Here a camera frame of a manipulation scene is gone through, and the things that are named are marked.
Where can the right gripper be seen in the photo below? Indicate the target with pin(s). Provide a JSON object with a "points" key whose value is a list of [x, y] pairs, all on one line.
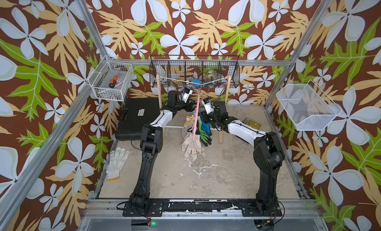
{"points": [[207, 118]]}

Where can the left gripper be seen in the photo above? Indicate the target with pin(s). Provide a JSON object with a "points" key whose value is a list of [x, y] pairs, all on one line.
{"points": [[190, 109]]}

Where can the pink clip hanger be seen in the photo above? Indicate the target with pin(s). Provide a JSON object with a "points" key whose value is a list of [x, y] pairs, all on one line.
{"points": [[196, 114]]}

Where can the blue rubber glove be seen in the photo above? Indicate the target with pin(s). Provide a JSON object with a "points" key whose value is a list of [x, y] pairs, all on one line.
{"points": [[205, 126]]}

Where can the green rubber glove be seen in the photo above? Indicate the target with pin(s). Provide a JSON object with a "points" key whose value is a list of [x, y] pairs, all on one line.
{"points": [[204, 137]]}

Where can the white cotton glove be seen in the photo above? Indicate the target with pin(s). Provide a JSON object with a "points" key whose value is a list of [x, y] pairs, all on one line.
{"points": [[186, 130]]}

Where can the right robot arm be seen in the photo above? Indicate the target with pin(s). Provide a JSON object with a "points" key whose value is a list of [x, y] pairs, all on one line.
{"points": [[268, 154]]}

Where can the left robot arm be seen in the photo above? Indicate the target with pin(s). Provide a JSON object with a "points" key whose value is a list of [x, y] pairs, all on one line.
{"points": [[151, 143]]}

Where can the blue object in basket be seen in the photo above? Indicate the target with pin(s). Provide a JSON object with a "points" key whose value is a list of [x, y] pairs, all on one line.
{"points": [[196, 83]]}

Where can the yellow drill bit box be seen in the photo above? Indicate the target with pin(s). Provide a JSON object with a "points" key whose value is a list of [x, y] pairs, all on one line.
{"points": [[252, 123]]}

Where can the clear bottle in basket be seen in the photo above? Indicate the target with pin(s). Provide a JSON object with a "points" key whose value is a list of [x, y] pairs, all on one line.
{"points": [[210, 75]]}

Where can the black plastic tool case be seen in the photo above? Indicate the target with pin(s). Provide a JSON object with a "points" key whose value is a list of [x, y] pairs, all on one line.
{"points": [[136, 114]]}

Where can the orange black screwdriver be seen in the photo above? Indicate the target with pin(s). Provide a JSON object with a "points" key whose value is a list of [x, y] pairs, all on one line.
{"points": [[113, 82]]}

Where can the white mesh basket right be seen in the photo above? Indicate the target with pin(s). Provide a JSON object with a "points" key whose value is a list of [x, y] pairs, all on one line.
{"points": [[308, 106]]}

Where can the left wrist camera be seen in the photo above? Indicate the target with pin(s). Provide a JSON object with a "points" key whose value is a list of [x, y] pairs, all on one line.
{"points": [[186, 93]]}

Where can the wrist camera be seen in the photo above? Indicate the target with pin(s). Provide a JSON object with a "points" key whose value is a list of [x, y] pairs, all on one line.
{"points": [[186, 93], [208, 106]]}

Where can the wooden drying rack frame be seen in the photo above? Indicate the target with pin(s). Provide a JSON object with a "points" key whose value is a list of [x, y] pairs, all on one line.
{"points": [[226, 90]]}

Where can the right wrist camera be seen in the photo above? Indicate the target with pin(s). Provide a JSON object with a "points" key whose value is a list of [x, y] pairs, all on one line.
{"points": [[208, 106]]}

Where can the black wire basket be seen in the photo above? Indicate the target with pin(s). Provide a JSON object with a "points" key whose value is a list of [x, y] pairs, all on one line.
{"points": [[179, 72]]}

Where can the white wire basket left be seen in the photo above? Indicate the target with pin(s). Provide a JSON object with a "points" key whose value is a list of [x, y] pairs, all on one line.
{"points": [[104, 73]]}

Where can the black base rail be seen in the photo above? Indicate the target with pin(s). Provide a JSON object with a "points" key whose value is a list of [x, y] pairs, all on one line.
{"points": [[157, 207]]}

